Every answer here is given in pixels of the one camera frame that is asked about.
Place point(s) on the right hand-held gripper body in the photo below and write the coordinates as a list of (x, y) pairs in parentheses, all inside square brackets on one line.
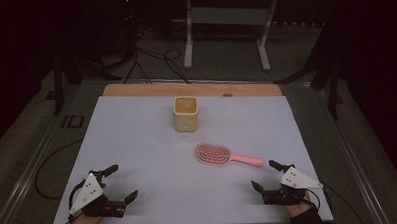
[(295, 180)]

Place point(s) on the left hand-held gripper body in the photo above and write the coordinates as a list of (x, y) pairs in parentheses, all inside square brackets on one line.
[(89, 192)]

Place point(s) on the pink hairbrush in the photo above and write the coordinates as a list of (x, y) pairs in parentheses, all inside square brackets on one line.
[(214, 154)]

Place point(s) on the beige square cup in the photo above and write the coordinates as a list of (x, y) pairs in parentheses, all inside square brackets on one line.
[(186, 120)]

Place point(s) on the person's right hand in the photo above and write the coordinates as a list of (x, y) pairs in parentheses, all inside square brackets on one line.
[(298, 209)]

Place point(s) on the white table sheet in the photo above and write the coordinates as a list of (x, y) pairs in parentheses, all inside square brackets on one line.
[(175, 179)]

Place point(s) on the black stand legs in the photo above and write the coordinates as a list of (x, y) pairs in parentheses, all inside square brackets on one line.
[(57, 83), (334, 87)]

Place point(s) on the aluminium frame rail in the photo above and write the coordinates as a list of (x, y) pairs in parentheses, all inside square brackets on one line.
[(358, 159), (25, 174)]

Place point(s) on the white metal stand frame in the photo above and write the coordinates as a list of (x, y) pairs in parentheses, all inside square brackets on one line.
[(229, 16)]

